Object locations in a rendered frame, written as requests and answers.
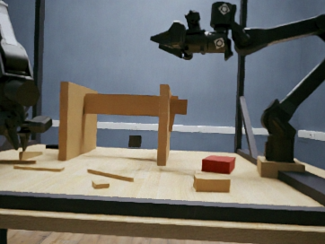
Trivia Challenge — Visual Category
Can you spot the red rectangular block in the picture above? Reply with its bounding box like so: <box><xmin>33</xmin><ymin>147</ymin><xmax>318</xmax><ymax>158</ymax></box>
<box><xmin>201</xmin><ymin>155</ymin><xmax>236</xmax><ymax>174</ymax></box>

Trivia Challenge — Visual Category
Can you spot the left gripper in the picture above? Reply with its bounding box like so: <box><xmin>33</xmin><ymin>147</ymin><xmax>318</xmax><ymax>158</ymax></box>
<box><xmin>150</xmin><ymin>21</ymin><xmax>209</xmax><ymax>60</ymax></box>

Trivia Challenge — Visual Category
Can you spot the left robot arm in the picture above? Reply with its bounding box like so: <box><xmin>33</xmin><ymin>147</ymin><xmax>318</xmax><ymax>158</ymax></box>
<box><xmin>185</xmin><ymin>1</ymin><xmax>325</xmax><ymax>163</ymax></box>

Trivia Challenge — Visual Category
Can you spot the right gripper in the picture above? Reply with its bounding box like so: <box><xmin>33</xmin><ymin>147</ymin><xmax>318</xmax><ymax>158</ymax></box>
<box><xmin>0</xmin><ymin>100</ymin><xmax>53</xmax><ymax>151</ymax></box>

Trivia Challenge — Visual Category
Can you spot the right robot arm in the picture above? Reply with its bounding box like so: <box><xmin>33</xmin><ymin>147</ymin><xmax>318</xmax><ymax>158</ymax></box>
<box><xmin>0</xmin><ymin>1</ymin><xmax>40</xmax><ymax>135</ymax></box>

